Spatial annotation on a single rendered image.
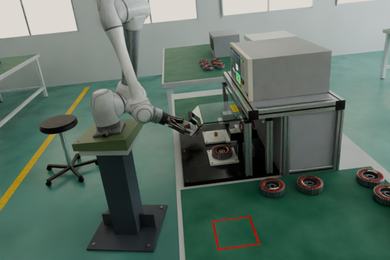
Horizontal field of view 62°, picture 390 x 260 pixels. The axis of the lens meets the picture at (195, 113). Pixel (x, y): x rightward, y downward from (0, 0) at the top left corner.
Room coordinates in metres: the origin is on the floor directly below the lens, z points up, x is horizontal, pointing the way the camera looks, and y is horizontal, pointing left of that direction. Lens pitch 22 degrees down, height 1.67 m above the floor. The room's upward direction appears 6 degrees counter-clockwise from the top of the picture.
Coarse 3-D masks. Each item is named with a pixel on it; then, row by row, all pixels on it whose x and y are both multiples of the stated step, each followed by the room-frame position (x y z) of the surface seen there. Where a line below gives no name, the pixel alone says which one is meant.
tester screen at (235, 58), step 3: (231, 51) 1.83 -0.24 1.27; (231, 54) 1.83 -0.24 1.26; (234, 54) 1.73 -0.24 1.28; (231, 57) 1.84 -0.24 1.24; (234, 57) 1.73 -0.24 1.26; (237, 57) 1.65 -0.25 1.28; (234, 60) 1.73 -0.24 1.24; (237, 60) 1.65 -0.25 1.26; (234, 63) 1.74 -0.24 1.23; (237, 63) 1.66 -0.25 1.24; (234, 66) 1.74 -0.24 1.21; (234, 69) 1.75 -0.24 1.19; (237, 72) 1.67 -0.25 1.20; (237, 81) 1.68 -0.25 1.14; (240, 81) 1.60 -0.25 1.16
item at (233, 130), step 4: (232, 128) 1.56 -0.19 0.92; (236, 128) 1.55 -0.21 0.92; (228, 132) 1.56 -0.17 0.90; (232, 132) 1.51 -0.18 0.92; (236, 132) 1.50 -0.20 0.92; (240, 132) 1.50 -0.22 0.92; (252, 132) 1.53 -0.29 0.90; (228, 136) 1.55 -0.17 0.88; (232, 136) 1.50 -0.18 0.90; (236, 136) 1.50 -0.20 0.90; (240, 136) 1.50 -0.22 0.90; (252, 136) 1.50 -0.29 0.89; (256, 136) 1.50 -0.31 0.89; (228, 140) 1.50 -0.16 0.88; (232, 140) 1.49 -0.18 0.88
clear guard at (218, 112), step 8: (200, 104) 1.58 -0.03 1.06; (208, 104) 1.57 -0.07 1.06; (216, 104) 1.56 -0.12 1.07; (224, 104) 1.55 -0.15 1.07; (232, 104) 1.53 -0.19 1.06; (192, 112) 1.57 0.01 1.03; (200, 112) 1.48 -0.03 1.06; (208, 112) 1.47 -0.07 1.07; (216, 112) 1.46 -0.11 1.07; (224, 112) 1.45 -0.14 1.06; (232, 112) 1.44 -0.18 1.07; (240, 112) 1.43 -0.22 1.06; (200, 120) 1.39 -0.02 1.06; (208, 120) 1.37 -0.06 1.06; (216, 120) 1.36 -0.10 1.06; (224, 120) 1.35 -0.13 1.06; (232, 120) 1.35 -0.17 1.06; (192, 128) 1.40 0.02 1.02
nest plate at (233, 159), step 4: (232, 148) 1.59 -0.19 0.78; (208, 152) 1.57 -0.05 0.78; (208, 156) 1.53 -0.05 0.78; (232, 156) 1.50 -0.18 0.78; (236, 156) 1.50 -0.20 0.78; (212, 160) 1.48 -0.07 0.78; (216, 160) 1.48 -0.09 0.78; (220, 160) 1.47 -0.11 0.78; (224, 160) 1.47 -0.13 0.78; (228, 160) 1.47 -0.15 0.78; (232, 160) 1.46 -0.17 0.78; (236, 160) 1.46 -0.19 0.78; (212, 164) 1.45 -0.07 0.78; (216, 164) 1.45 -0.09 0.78; (220, 164) 1.45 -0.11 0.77
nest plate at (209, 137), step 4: (204, 132) 1.82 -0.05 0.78; (208, 132) 1.82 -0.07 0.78; (212, 132) 1.81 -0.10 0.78; (220, 132) 1.80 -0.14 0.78; (224, 132) 1.80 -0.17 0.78; (204, 136) 1.77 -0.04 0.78; (208, 136) 1.76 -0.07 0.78; (212, 136) 1.76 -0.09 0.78; (216, 136) 1.75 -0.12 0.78; (220, 136) 1.75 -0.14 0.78; (224, 136) 1.74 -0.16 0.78; (204, 140) 1.72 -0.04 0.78; (208, 140) 1.71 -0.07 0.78; (212, 140) 1.71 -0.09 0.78; (216, 140) 1.70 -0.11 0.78; (220, 140) 1.70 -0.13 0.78; (224, 140) 1.69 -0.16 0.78
